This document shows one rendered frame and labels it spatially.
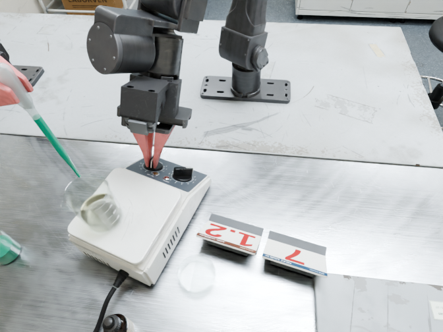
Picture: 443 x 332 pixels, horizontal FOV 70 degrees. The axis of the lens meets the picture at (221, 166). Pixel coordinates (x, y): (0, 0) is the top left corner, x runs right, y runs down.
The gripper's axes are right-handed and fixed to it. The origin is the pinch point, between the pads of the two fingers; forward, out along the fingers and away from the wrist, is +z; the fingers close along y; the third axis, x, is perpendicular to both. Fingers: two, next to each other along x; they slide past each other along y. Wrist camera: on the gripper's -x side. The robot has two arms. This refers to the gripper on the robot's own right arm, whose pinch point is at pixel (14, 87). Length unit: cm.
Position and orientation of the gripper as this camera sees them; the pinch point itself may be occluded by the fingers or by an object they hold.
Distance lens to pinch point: 30.7
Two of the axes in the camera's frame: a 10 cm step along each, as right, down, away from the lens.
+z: 9.1, 3.5, -2.4
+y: 4.2, -7.5, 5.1
